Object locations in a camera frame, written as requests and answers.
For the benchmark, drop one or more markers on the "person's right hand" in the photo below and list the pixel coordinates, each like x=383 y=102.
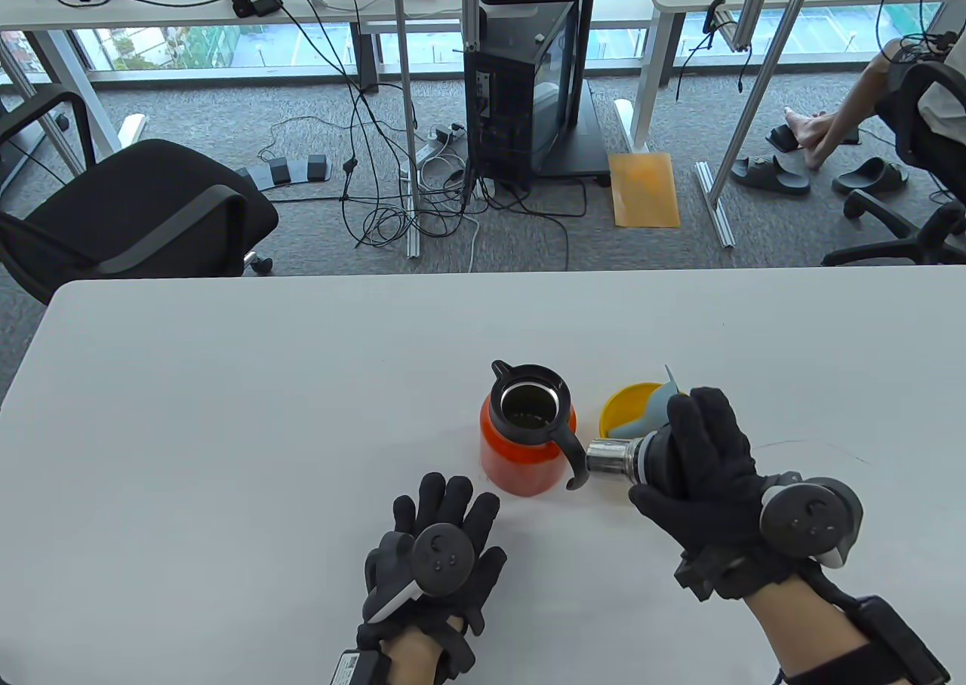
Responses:
x=717 y=474

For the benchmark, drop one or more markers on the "person's left hand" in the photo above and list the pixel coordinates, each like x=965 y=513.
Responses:
x=453 y=500

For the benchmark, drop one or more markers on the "orange hot water kettle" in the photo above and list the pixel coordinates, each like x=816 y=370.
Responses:
x=521 y=459

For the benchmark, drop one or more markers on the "blue plastic funnel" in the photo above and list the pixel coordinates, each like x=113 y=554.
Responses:
x=655 y=410

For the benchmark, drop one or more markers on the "black kettle lid steel stopper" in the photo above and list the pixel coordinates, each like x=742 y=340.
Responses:
x=611 y=459

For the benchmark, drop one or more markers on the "yellow plastic bowl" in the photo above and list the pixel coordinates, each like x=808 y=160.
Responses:
x=622 y=406

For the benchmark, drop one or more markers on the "person's left forearm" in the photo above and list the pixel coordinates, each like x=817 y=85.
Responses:
x=411 y=658

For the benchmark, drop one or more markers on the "black left hand controller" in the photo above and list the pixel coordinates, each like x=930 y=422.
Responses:
x=445 y=557

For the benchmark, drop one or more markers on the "black hand controller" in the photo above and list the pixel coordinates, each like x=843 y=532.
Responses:
x=445 y=557
x=804 y=519

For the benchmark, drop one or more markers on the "black right hand controller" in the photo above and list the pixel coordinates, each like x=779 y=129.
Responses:
x=804 y=519

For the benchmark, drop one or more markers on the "orange floor mat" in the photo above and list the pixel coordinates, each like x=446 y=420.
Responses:
x=643 y=191

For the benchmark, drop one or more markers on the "black office chair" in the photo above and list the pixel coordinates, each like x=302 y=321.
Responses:
x=151 y=210
x=898 y=236

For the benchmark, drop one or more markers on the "black slipper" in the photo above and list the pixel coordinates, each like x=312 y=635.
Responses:
x=872 y=177
x=770 y=174

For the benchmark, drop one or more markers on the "black foot pedal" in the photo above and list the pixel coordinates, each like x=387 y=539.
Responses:
x=777 y=140

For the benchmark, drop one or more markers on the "black rolling stand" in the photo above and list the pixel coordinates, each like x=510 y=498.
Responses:
x=589 y=149

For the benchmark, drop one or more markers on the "white power strip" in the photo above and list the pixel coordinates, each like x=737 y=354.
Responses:
x=434 y=145

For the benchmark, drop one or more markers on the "grey foot pedals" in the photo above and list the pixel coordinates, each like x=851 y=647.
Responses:
x=290 y=170

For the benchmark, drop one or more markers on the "black computer tower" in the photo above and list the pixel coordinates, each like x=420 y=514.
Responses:
x=506 y=96

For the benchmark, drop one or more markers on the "black power adapter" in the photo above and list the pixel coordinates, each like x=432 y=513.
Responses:
x=253 y=2

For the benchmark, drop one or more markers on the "black left wrist camera band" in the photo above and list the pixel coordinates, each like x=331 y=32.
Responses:
x=358 y=668

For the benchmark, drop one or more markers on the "black wrist camera band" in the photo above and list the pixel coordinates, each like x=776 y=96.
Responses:
x=358 y=668
x=902 y=640

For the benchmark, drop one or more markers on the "black right wrist camera band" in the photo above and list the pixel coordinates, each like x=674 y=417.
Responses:
x=902 y=640

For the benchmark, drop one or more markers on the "aluminium frame post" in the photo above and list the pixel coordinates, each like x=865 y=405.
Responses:
x=405 y=112
x=747 y=112

